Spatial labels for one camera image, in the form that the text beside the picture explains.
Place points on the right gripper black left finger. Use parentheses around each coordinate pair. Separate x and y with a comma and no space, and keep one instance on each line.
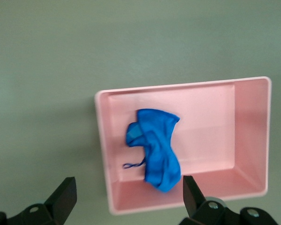
(58,199)

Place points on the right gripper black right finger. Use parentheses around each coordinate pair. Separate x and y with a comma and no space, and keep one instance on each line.
(194,201)

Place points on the blue cloth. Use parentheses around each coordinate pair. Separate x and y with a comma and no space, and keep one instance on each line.
(158,145)

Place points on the pink plastic box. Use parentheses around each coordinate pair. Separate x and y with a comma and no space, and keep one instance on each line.
(208,131)

